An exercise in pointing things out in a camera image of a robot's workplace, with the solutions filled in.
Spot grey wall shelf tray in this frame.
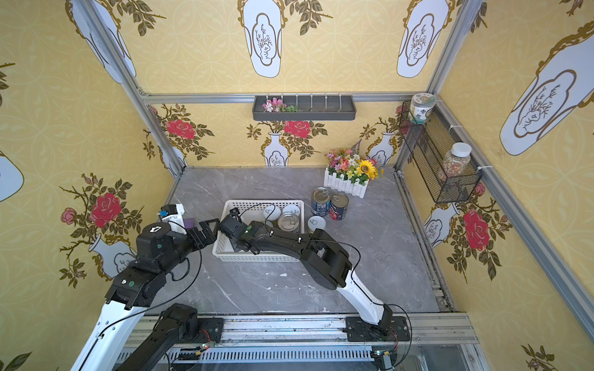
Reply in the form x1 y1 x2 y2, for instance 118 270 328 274
252 94 357 122

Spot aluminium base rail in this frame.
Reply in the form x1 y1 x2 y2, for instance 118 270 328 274
115 312 488 371

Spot white perforated plastic basket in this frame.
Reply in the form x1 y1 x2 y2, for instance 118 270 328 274
213 199 309 263

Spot clear jar white lid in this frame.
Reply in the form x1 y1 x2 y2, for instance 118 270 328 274
439 142 472 182

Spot dark blue tomato can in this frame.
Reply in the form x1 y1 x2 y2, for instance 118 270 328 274
329 193 350 220

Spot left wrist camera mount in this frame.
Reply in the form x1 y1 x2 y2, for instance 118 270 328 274
159 203 187 234

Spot white picket fence flower planter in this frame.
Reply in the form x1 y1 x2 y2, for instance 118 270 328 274
323 148 384 199

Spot green label jar white lid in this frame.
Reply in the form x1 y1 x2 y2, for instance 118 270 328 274
408 93 437 125

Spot tall blue nutrition label can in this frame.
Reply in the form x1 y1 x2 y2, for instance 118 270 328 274
311 187 331 216

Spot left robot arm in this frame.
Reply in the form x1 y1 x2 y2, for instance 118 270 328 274
72 219 220 370

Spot purple pink silicone spatula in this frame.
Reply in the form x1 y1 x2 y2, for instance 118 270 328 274
183 218 196 230

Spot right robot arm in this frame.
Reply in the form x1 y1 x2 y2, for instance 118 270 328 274
218 216 412 342

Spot blue label gold lid can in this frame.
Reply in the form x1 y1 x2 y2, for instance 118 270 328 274
277 213 300 233

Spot orange label white lid can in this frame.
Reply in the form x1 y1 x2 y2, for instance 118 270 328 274
262 204 282 222

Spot yellow label white lid can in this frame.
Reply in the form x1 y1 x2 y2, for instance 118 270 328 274
307 216 326 233

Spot pink flowers in shelf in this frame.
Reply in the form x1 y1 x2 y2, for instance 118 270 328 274
262 97 298 113

